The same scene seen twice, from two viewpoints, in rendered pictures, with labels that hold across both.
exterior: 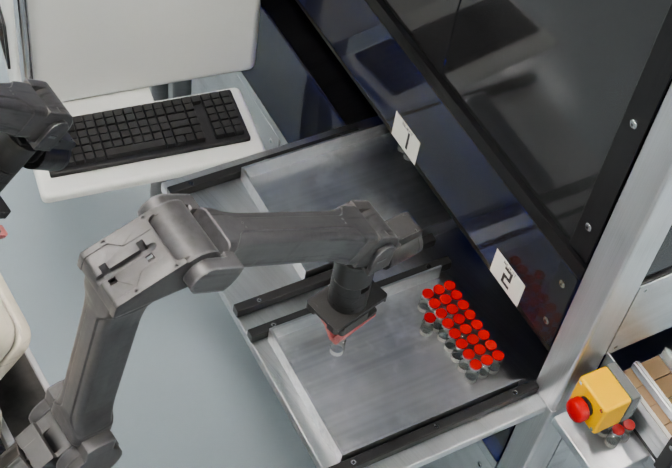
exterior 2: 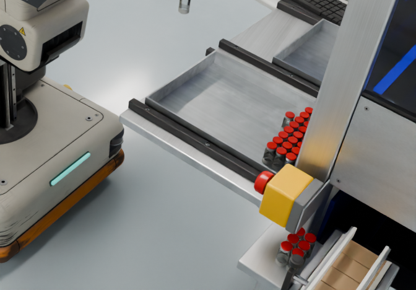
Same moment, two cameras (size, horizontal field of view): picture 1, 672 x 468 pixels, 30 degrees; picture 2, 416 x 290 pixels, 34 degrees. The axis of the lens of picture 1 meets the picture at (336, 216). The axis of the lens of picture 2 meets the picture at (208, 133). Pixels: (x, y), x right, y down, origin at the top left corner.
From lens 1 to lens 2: 1.57 m
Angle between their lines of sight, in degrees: 45
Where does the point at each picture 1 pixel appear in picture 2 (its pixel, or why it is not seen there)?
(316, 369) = (209, 85)
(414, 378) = (241, 132)
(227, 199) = (299, 27)
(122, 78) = not seen: outside the picture
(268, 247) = not seen: outside the picture
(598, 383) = (291, 174)
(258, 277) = (255, 49)
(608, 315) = (326, 105)
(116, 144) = not seen: outside the picture
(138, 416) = (227, 205)
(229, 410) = not seen: hidden behind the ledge
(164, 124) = (333, 8)
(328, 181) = not seen: hidden behind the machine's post
